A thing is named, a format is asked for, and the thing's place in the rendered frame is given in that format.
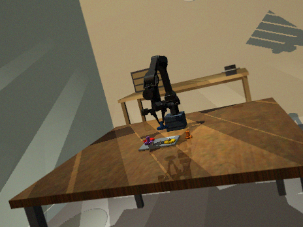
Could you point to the orange gear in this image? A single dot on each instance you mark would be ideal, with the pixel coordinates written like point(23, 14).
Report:
point(188, 136)

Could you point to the dark blue gear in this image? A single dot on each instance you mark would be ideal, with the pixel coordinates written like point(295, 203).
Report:
point(162, 126)

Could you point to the purple gear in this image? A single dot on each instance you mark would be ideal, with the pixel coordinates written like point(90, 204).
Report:
point(148, 141)

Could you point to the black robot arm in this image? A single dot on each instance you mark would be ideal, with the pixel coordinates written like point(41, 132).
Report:
point(151, 81)

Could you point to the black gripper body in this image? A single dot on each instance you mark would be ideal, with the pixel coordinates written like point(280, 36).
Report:
point(146, 111)

